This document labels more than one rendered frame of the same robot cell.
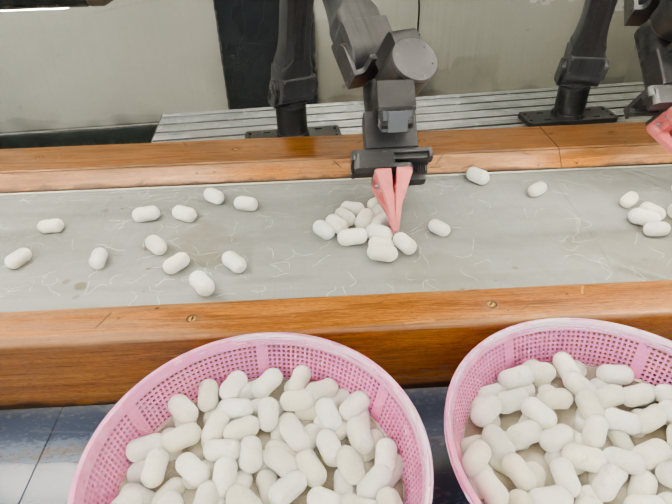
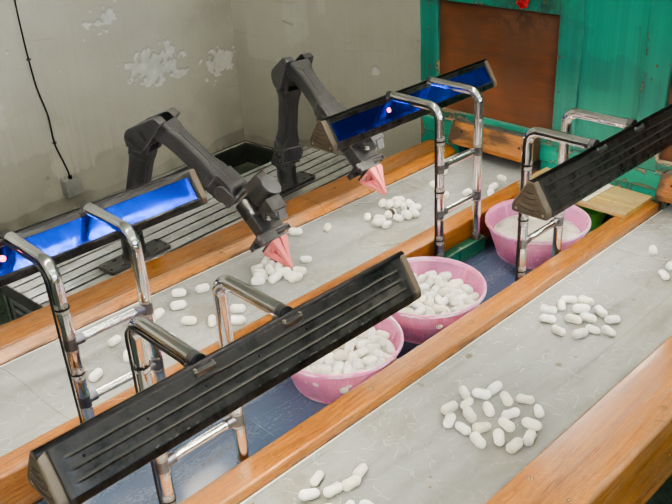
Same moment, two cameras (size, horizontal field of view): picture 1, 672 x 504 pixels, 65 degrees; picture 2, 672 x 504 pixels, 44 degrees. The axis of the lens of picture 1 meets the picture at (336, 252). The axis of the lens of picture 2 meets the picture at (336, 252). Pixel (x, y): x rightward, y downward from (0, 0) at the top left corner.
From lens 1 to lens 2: 1.42 m
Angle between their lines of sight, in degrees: 36
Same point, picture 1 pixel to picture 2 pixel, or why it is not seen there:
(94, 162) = (81, 306)
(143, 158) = (108, 293)
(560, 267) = (365, 253)
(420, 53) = (271, 181)
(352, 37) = (225, 182)
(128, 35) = not seen: outside the picture
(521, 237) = (340, 249)
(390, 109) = (277, 209)
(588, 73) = (294, 156)
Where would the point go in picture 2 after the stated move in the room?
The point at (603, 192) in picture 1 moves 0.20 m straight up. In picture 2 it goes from (353, 218) to (350, 149)
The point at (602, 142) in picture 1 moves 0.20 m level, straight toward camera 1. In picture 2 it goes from (335, 194) to (354, 223)
